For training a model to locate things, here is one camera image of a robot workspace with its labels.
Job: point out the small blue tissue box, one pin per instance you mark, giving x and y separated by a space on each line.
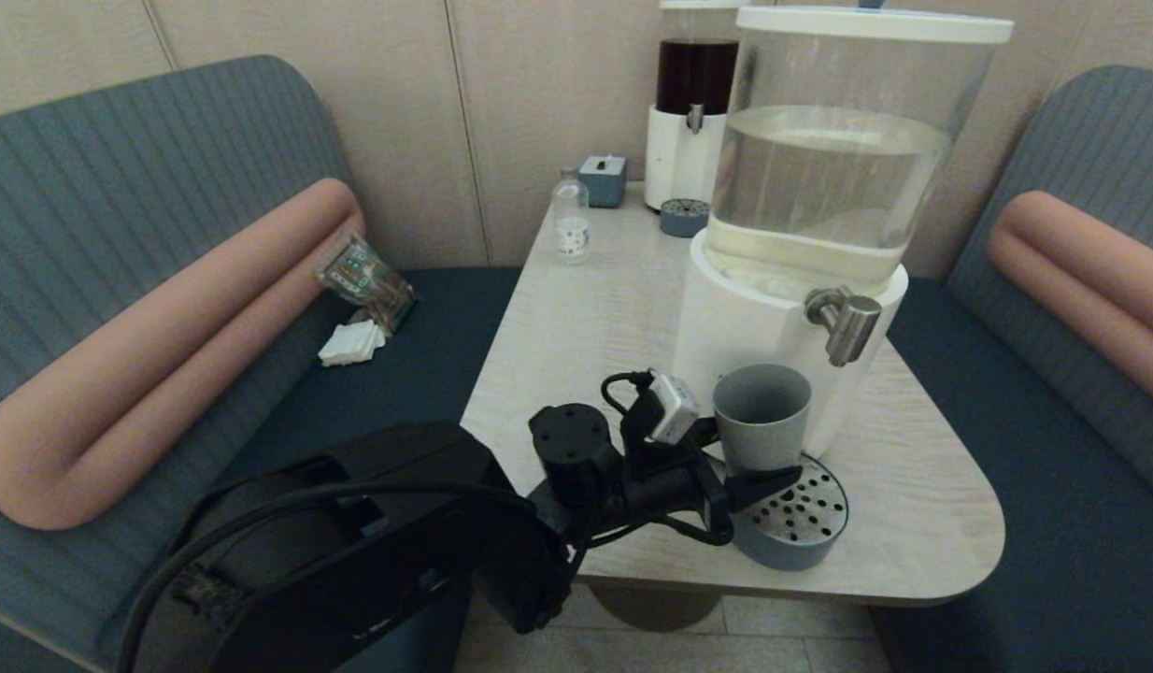
603 182

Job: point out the large metal dispenser tap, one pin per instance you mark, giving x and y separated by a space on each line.
847 322

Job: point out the small grey drip tray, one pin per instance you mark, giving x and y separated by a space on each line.
684 220

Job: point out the pink bolster cushion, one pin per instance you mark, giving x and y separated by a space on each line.
1081 271
165 355

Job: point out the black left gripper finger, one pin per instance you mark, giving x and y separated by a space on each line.
759 486

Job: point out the grey plastic cup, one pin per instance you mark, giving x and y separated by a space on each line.
761 421

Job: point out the blue ribbed sofa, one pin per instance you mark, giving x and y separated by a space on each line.
1081 523
119 140

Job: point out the large clear water dispenser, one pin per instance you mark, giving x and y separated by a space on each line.
819 168

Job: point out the small dark liquid dispenser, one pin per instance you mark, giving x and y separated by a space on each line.
693 75

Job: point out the white napkin stack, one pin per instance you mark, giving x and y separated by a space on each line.
352 344

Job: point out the green snack packet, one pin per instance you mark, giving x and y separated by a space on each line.
366 280

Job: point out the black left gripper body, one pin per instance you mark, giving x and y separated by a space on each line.
670 486

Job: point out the grey perforated drip tray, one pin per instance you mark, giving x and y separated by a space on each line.
801 537

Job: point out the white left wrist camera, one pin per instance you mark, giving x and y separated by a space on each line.
675 407

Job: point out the clear plastic bottle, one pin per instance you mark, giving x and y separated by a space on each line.
571 224

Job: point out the small metal dispenser tap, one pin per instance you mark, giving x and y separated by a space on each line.
695 119

